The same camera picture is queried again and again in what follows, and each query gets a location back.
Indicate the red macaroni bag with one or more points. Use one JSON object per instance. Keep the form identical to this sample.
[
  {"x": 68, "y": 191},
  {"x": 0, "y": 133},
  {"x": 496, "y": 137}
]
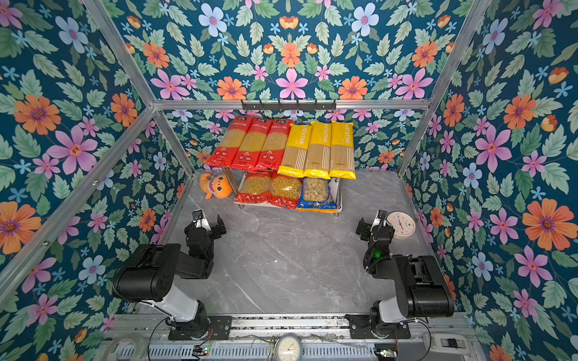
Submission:
[
  {"x": 255, "y": 189},
  {"x": 285, "y": 191}
]

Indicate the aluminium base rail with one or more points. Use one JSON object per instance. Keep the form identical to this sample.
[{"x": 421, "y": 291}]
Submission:
[{"x": 253, "y": 336}]

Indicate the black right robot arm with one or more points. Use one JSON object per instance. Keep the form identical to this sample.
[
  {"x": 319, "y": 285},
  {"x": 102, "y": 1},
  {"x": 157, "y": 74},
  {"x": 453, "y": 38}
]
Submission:
[{"x": 420, "y": 289}]

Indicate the yellow spaghetti box hidden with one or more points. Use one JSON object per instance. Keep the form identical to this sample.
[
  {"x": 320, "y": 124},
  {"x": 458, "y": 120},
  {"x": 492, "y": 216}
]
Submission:
[{"x": 342, "y": 161}]

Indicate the round white clock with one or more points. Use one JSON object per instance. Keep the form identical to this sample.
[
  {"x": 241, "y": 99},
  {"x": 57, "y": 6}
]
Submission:
[{"x": 403, "y": 224}]

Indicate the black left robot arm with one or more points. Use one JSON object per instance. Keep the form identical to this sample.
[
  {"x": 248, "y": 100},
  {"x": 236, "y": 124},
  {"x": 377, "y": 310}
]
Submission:
[{"x": 148, "y": 275}]

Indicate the round gauge front rail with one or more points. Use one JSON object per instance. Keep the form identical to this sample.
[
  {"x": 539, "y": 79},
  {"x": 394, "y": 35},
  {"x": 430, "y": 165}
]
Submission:
[{"x": 288, "y": 348}]

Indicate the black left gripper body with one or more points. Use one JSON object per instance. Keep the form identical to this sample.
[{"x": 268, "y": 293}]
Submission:
[{"x": 211, "y": 235}]

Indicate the red spaghetti bag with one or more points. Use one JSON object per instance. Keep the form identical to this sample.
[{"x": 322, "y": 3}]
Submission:
[
  {"x": 272, "y": 152},
  {"x": 225, "y": 153},
  {"x": 248, "y": 154}
]

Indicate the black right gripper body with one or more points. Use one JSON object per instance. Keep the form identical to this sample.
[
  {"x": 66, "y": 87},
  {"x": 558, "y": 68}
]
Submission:
[{"x": 367, "y": 235}]

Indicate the yellow spaghetti box front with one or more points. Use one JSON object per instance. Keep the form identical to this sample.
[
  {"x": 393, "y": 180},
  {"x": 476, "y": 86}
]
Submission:
[{"x": 319, "y": 152}]

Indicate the black hook rail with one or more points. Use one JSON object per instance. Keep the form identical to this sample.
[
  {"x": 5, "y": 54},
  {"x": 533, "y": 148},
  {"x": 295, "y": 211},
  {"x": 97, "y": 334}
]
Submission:
[{"x": 279, "y": 105}]

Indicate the orange plush toy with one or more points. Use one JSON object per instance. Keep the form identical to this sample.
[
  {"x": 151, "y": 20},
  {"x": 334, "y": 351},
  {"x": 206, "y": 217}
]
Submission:
[{"x": 215, "y": 186}]

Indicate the red macaroni bag front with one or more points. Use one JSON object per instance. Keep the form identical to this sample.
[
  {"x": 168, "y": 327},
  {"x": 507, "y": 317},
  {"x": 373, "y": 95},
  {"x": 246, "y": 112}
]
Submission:
[{"x": 255, "y": 189}]

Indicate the yellow spaghetti box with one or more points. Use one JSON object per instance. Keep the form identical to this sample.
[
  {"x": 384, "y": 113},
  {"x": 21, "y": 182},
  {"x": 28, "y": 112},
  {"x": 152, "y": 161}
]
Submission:
[
  {"x": 295, "y": 152},
  {"x": 319, "y": 152}
]

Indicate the yellow spaghetti box back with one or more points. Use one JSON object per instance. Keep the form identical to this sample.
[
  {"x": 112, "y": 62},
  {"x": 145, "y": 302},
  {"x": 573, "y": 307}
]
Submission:
[{"x": 295, "y": 152}]

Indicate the blue pasta bag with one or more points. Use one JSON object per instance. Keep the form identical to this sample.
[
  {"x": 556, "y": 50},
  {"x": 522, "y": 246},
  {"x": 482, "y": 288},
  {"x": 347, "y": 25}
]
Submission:
[{"x": 319, "y": 196}]

